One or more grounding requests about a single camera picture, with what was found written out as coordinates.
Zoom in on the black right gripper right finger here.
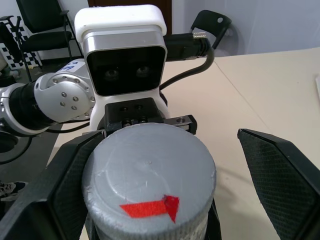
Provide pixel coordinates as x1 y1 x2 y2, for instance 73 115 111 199
236 128 320 240

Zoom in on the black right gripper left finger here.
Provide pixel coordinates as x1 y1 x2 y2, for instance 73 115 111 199
0 129 106 240

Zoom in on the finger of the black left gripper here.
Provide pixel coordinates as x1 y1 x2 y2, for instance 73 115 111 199
206 197 223 240
84 215 99 240

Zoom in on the jar with gray tape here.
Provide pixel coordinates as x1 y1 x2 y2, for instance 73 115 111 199
96 212 210 240

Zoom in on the gray jar lid red arrow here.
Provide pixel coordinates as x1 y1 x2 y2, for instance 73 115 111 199
81 122 217 237

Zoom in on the gray sneaker shoe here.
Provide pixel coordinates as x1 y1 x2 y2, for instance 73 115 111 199
0 181 29 201

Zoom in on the black chair back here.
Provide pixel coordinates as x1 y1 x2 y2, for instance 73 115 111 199
190 9 233 51

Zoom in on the black office chair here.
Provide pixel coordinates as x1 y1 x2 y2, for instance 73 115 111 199
15 0 83 77

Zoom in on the black white checkerboard panel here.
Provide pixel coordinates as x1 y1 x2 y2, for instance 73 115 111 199
0 21 43 69

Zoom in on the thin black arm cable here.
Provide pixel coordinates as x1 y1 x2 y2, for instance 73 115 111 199
0 121 91 166

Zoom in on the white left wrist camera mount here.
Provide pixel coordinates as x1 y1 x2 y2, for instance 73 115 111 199
74 4 169 133

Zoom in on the thick black camera cable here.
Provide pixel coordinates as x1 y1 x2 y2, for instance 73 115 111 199
158 32 216 91

